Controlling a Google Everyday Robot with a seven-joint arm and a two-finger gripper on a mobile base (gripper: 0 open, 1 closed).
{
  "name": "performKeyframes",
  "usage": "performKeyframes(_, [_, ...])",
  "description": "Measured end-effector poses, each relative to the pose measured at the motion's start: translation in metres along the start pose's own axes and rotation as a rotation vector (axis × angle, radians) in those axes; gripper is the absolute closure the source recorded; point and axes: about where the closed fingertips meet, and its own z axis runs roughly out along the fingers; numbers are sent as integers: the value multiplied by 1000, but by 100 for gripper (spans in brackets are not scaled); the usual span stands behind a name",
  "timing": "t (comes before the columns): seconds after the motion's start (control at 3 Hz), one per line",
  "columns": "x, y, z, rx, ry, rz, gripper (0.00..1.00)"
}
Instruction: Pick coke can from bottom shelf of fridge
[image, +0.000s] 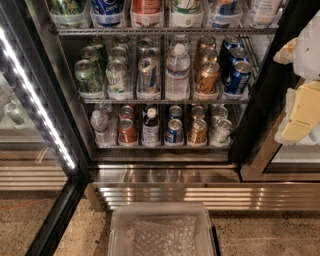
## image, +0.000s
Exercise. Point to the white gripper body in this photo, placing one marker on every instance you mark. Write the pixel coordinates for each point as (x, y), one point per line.
(309, 55)

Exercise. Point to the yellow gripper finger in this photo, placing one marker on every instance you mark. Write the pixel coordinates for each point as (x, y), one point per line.
(302, 111)
(286, 54)

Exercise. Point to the red coke can front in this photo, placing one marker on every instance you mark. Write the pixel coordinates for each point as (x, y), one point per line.
(127, 131)

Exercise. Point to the red coke can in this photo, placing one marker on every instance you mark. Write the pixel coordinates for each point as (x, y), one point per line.
(126, 112)
(127, 131)

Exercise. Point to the blue pepsi can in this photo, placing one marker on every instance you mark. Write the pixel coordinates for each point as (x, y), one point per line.
(174, 131)
(232, 56)
(238, 78)
(230, 42)
(175, 112)

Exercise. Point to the blue pepsi can middle front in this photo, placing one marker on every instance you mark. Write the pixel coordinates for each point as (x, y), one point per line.
(238, 78)

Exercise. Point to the blue pepsi can middle rear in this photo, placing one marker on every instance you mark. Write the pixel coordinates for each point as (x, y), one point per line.
(230, 42)

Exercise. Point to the gold can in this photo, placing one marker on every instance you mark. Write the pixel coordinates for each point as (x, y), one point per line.
(207, 77)
(206, 41)
(208, 54)
(198, 131)
(197, 112)

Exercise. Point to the gold can middle rear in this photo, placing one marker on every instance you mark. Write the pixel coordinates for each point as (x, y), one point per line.
(206, 41)

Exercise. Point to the silver can bottom front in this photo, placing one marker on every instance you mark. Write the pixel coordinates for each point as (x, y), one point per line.
(222, 130)

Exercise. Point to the silver can bottom rear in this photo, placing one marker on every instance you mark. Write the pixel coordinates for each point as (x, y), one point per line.
(219, 112)

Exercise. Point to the gold can middle front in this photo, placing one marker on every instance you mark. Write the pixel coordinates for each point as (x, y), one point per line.
(207, 77)

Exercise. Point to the gold can bottom rear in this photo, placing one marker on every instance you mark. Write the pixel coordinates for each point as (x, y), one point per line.
(197, 112)

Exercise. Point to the gold can bottom front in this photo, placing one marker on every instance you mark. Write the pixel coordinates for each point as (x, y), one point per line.
(198, 131)

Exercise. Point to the clear water bottle middle shelf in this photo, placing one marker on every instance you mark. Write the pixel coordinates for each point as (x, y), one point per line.
(177, 73)

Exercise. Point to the clear water bottle shelf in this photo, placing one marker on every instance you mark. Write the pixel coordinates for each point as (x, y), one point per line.
(177, 73)
(104, 135)

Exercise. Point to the blue pepsi can bottom rear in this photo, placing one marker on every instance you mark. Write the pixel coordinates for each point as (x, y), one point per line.
(175, 112)

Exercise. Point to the blue pepsi can bottom front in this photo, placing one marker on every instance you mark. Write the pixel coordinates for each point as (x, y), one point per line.
(174, 131)

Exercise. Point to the silver red bull can front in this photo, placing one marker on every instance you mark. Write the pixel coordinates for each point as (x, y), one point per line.
(148, 76)

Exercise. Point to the red coke can rear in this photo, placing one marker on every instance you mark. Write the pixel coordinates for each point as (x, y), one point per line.
(126, 112)

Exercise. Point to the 7up can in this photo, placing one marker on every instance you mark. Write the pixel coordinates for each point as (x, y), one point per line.
(118, 53)
(117, 76)

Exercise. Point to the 7up can middle front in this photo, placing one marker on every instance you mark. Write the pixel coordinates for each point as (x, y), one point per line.
(117, 76)

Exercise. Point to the green can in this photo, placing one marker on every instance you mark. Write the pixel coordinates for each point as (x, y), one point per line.
(91, 53)
(87, 77)

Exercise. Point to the green can middle front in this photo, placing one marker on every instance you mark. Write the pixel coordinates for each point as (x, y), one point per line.
(87, 77)

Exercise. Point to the clear water bottle bottom shelf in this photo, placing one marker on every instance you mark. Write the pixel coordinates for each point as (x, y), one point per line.
(104, 135)

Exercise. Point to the fridge glass door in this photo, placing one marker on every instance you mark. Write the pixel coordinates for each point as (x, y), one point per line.
(37, 186)

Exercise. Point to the dark juice bottle white cap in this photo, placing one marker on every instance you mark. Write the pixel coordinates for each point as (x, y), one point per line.
(150, 132)

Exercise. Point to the clear plastic bin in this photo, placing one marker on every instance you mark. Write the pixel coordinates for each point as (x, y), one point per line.
(161, 229)

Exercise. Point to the white led light strip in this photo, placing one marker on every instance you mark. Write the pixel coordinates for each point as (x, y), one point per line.
(26, 84)

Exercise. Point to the middle wire shelf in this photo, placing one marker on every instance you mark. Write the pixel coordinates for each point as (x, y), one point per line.
(163, 101)

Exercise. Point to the wire shelf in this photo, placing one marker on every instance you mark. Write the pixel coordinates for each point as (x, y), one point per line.
(159, 31)
(163, 101)

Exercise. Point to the top wire shelf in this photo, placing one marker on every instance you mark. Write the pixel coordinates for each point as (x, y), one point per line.
(159, 31)

